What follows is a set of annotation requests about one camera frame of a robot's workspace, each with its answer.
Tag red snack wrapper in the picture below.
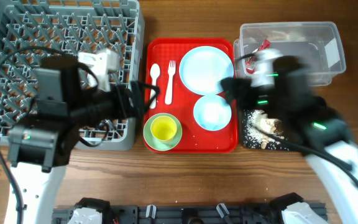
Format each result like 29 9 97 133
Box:
245 39 272 75

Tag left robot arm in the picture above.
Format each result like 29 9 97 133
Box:
4 54 160 223

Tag white plastic fork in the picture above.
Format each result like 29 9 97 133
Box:
165 60 176 105

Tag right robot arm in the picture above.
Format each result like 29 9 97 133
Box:
220 56 358 223

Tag yellow plastic cup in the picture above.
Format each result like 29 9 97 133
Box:
150 115 178 142

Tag black plastic waste tray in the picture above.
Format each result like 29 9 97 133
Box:
238 108 291 152

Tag rice and meat leftovers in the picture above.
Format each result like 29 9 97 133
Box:
246 110 287 150

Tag light blue small bowl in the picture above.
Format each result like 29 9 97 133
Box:
193 95 232 131

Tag green saucer bowl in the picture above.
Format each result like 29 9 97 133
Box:
143 113 182 151

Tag clear plastic waste bin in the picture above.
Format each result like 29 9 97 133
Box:
233 22 346 86

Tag grey plastic dishwasher rack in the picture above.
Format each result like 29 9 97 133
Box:
0 0 145 146

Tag red plastic serving tray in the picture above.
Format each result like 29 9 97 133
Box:
144 38 239 153

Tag large light blue plate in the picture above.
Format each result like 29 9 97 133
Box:
179 46 234 95

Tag white plastic spoon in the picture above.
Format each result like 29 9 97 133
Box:
150 63 160 109

